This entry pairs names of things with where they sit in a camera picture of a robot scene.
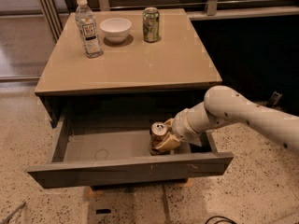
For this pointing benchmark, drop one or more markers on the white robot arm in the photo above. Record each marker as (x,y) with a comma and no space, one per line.
(223,106)

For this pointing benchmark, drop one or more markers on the small dark floor object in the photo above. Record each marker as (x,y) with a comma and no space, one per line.
(274,99)

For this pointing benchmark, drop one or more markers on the grey metal rod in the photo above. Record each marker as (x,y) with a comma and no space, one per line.
(9,216)

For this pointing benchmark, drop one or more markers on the white bowl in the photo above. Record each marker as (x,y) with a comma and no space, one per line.
(116,30)

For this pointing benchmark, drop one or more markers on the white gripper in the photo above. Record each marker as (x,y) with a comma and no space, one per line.
(180,126)

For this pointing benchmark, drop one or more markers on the clear plastic water bottle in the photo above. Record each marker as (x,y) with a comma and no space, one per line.
(87,27)

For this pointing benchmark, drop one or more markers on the green soda can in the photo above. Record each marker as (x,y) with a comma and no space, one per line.
(151,18)

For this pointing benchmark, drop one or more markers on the brown drawer cabinet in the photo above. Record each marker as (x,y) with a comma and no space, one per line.
(178,60)

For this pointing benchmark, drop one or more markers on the orange soda can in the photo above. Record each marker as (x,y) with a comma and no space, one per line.
(158,132)

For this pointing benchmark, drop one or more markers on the open grey top drawer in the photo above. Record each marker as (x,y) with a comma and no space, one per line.
(106,146)

